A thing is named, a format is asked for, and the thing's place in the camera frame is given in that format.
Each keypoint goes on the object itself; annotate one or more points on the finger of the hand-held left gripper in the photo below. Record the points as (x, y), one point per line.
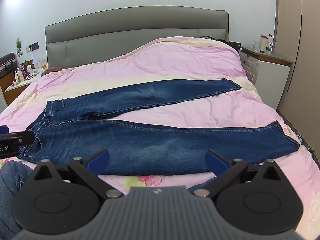
(23, 137)

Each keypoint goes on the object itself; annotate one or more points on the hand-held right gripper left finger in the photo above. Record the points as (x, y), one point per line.
(100, 158)

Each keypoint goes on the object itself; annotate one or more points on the clear glass mug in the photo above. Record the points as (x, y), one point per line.
(256, 46)

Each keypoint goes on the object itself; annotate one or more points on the beige wardrobe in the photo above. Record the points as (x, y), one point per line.
(303, 55)

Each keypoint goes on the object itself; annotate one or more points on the pink floral bed blanket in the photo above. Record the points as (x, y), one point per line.
(180, 60)

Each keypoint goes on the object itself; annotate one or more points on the black wall outlet panel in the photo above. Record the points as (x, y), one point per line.
(32, 47)

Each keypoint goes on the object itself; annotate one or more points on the clear plastic water bottle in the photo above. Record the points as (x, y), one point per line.
(269, 45)

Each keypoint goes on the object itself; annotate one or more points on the beige tumbler with red lid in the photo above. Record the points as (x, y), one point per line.
(262, 43)

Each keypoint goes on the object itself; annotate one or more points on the dark pillow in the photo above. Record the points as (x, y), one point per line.
(225, 41)

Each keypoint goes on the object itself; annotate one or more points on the brown pillow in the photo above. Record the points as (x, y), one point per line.
(53, 70)

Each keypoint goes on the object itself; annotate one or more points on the small white table lamp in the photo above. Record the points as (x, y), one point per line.
(36, 61)

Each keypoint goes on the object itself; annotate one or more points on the wooden bedside table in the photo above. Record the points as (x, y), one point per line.
(12, 92)

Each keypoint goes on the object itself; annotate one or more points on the grey padded headboard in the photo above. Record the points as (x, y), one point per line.
(120, 30)

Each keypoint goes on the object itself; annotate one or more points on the person's jeans-clad leg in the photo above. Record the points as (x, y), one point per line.
(11, 192)

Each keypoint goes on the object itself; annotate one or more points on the dark brown suitcase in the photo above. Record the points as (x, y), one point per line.
(7, 65)

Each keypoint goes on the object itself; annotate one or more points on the white nightstand with wooden top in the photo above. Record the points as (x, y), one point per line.
(268, 72)

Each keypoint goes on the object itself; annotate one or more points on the blue denim jeans pants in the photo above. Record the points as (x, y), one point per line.
(155, 142)

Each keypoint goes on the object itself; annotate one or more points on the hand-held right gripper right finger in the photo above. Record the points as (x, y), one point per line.
(214, 161)

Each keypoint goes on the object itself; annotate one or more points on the small potted green plant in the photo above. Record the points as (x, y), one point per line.
(19, 45)

